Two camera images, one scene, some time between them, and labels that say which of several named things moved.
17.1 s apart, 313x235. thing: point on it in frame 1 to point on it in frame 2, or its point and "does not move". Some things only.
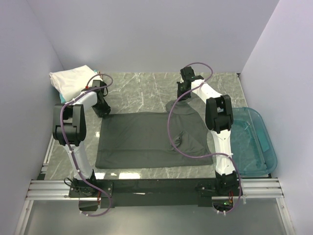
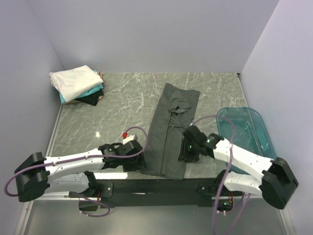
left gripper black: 106,109 to 139,163
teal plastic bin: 252,147 does not move
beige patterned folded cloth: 99,72 does not move
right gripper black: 179,84 to 184,152
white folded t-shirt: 70,82 does not move
